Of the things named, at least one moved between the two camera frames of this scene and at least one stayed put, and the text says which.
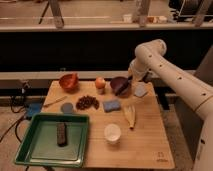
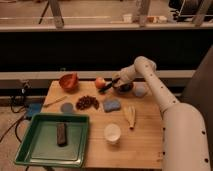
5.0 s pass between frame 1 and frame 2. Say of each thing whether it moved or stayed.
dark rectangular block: stayed
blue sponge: stayed
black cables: stayed
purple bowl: stayed
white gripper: moved
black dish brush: moved
